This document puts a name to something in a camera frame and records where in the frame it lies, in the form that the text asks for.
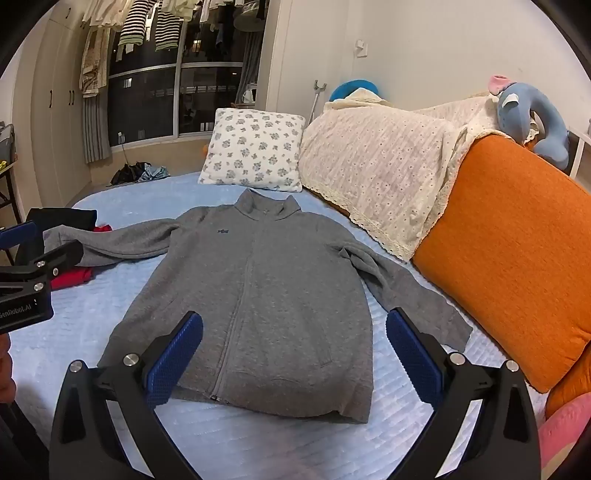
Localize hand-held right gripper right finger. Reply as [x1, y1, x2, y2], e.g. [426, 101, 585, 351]
[385, 307, 542, 480]

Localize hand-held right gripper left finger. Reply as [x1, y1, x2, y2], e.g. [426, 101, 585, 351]
[48, 310, 204, 480]

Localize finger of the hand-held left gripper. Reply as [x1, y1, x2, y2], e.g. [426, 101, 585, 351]
[0, 220, 38, 253]
[0, 240, 85, 292]

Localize gray zip jacket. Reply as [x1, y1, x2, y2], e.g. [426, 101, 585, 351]
[44, 188, 474, 424]

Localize person's left forearm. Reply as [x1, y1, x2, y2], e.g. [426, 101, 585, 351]
[0, 333, 16, 409]

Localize dark clothes pile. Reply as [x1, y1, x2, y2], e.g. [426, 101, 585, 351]
[110, 161, 171, 186]

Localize red cloth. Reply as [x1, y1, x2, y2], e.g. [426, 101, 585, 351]
[50, 224, 114, 291]

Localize black cloth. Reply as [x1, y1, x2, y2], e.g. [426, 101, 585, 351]
[15, 208, 98, 278]

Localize dark side table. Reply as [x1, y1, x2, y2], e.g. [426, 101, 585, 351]
[0, 123, 25, 223]

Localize white wardrobe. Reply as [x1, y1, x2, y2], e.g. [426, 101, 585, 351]
[9, 7, 93, 204]

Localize gray curtain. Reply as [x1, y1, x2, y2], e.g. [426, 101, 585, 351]
[239, 31, 265, 110]
[82, 95, 112, 164]

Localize light blue bed sheet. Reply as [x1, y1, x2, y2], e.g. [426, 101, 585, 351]
[9, 173, 550, 480]

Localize small orange cushion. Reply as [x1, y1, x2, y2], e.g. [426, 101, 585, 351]
[545, 340, 591, 419]

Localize pink cushion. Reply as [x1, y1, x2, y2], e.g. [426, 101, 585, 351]
[538, 392, 591, 468]

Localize large window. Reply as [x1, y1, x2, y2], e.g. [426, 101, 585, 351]
[107, 23, 244, 145]

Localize cream patterned hanging garment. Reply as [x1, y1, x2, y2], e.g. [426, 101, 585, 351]
[79, 25, 114, 96]

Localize cream fuzzy sweater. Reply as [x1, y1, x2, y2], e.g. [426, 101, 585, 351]
[298, 88, 541, 263]

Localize floral white pillow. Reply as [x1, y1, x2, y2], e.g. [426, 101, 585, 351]
[198, 108, 307, 193]

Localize striped hanging shirt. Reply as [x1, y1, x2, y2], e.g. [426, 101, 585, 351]
[117, 0, 158, 61]
[154, 4, 186, 52]

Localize blue elephant plush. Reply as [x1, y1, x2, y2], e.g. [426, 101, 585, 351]
[488, 74, 571, 171]

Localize gray crutch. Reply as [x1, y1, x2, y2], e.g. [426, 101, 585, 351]
[308, 79, 328, 121]

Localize white bed rail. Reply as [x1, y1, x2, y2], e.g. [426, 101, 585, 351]
[569, 117, 591, 179]

